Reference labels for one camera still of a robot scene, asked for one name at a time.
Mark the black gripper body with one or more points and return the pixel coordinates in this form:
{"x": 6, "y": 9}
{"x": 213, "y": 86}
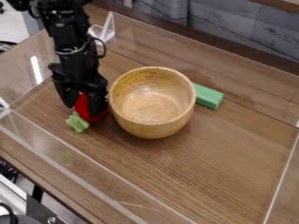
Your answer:
{"x": 77, "y": 69}

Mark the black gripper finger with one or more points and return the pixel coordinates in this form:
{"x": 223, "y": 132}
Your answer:
{"x": 97, "y": 103}
{"x": 66, "y": 92}

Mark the red plush strawberry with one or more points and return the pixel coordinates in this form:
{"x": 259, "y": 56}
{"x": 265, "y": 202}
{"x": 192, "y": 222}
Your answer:
{"x": 80, "y": 119}

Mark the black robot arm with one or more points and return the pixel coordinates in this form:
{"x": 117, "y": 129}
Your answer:
{"x": 65, "y": 22}

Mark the wooden bowl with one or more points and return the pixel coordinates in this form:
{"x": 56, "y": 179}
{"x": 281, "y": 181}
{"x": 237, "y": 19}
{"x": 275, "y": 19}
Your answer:
{"x": 152, "y": 101}

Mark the green rectangular block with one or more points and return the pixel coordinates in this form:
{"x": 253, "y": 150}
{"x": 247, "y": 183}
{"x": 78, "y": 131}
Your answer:
{"x": 208, "y": 97}

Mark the black table leg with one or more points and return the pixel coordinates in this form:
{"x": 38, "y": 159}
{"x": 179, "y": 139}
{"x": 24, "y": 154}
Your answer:
{"x": 37, "y": 193}

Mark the clear acrylic corner bracket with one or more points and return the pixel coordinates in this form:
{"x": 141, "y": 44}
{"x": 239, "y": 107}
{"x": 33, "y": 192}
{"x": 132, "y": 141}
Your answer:
{"x": 104, "y": 32}

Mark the clear acrylic tray enclosure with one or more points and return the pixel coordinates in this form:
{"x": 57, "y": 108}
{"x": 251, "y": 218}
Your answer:
{"x": 197, "y": 147}

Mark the black metal bracket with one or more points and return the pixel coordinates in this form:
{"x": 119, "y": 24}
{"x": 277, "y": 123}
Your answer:
{"x": 38, "y": 212}

